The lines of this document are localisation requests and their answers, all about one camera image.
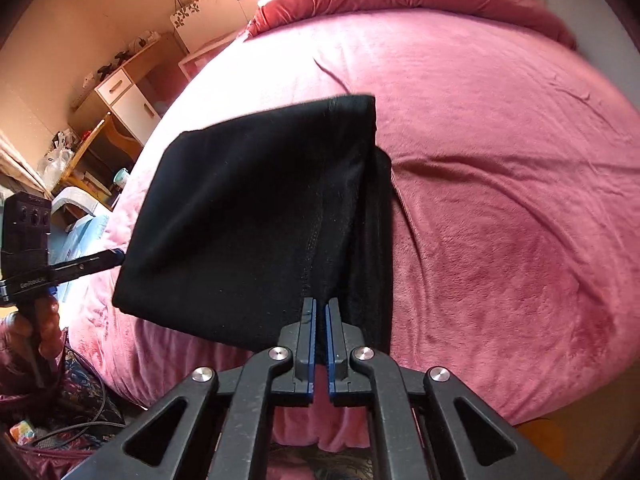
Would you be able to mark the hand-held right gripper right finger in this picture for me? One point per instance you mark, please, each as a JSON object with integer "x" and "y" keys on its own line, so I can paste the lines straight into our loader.
{"x": 330, "y": 345}

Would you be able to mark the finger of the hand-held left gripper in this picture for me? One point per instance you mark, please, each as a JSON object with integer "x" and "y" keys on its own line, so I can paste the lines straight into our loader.
{"x": 95, "y": 261}

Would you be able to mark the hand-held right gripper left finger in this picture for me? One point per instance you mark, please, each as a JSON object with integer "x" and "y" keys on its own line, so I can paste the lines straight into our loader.
{"x": 311, "y": 345}

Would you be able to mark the black pants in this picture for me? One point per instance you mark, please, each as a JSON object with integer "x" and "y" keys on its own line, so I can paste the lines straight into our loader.
{"x": 240, "y": 210}

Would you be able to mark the person's left forearm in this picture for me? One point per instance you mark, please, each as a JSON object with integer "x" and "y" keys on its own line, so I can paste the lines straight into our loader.
{"x": 15, "y": 365}

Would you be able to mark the person's left hand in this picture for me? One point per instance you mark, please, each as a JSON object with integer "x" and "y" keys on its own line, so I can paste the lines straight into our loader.
{"x": 50, "y": 320}

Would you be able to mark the blue grey lounge chair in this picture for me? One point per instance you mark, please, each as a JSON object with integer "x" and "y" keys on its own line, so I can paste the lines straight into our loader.
{"x": 87, "y": 232}

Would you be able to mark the white plastic bag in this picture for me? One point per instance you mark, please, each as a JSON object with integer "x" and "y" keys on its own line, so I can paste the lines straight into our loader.
{"x": 52, "y": 162}

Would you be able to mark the teal cup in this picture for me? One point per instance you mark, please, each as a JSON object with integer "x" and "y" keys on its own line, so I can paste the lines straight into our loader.
{"x": 120, "y": 177}

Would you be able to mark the person's right leg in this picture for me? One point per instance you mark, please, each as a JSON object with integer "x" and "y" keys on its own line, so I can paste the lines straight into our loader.
{"x": 310, "y": 462}

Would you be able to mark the person's leg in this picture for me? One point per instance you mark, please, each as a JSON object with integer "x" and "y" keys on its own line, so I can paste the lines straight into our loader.
{"x": 310, "y": 462}
{"x": 85, "y": 385}

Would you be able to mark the person's left leg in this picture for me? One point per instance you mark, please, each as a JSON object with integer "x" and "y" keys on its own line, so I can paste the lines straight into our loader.
{"x": 85, "y": 385}

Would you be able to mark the wooden chair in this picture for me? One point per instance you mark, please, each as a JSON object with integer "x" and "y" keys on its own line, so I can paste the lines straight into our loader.
{"x": 117, "y": 135}

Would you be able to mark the white desk with drawers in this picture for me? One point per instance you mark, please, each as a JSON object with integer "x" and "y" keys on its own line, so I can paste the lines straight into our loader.
{"x": 130, "y": 110}

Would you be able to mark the colourful small packet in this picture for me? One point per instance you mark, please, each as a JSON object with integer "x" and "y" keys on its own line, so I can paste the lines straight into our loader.
{"x": 22, "y": 432}

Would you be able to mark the pink bed blanket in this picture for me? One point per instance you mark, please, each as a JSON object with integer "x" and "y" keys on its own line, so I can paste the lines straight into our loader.
{"x": 500, "y": 185}

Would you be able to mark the grey white bedside shelf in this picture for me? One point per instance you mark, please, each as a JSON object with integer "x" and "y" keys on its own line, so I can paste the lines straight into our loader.
{"x": 215, "y": 46}

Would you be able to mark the white floral cabinet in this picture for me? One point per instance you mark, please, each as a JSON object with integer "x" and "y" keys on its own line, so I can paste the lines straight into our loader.
{"x": 200, "y": 25}

